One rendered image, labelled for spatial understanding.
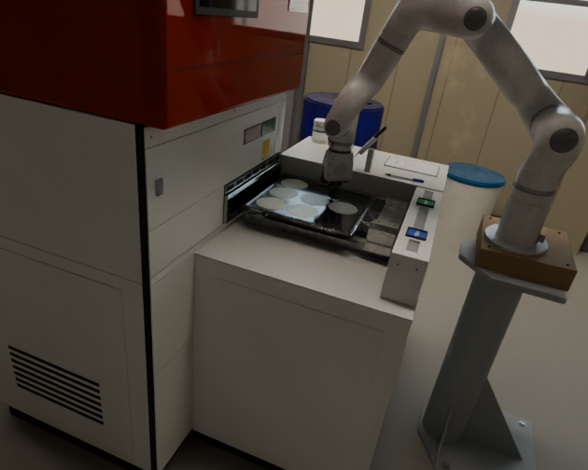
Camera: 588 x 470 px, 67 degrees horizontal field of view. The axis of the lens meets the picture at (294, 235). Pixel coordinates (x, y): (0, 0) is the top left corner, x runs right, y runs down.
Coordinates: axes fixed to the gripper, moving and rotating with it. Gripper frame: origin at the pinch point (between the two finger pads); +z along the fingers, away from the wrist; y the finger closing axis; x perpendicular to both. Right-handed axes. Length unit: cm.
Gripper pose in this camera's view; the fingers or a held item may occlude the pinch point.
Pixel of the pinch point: (332, 192)
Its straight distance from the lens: 154.3
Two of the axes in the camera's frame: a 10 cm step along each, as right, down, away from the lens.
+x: -3.6, -4.6, 8.1
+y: 9.3, -0.7, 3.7
